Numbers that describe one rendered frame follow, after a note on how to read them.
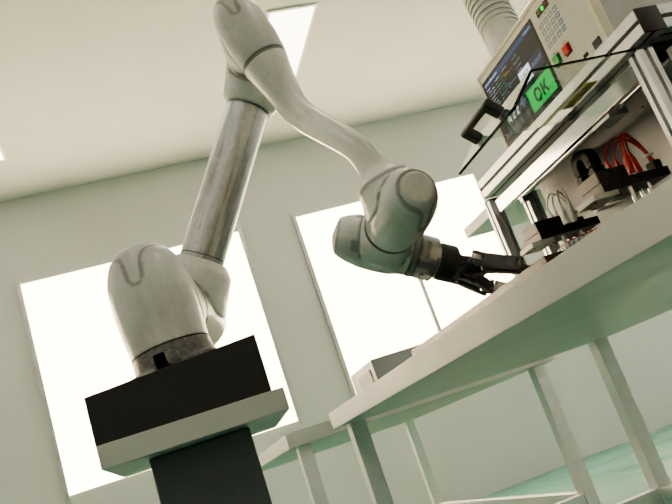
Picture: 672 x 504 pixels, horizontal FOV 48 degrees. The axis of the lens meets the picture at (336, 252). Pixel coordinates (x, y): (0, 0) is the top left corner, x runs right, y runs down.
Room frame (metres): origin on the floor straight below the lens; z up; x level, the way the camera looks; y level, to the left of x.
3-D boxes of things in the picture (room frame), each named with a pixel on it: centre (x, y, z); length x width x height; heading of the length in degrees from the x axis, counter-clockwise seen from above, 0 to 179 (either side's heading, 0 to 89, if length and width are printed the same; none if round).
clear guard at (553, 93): (1.26, -0.45, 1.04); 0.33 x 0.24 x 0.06; 107
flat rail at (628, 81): (1.46, -0.48, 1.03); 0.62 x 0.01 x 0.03; 17
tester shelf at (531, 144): (1.52, -0.69, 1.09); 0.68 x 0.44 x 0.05; 17
